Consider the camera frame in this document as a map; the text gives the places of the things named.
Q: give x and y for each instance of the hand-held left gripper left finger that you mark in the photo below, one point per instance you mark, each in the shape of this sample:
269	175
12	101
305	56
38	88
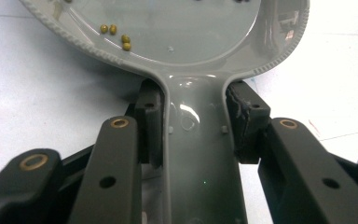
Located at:
150	130

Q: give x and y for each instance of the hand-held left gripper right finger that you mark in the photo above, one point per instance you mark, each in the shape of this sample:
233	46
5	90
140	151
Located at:
248	130

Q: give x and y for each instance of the group of small beans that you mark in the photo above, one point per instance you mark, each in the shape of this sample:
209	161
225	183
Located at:
126	46

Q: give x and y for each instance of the grey dustpan with orange edge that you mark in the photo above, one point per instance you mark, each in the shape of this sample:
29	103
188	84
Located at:
199	46

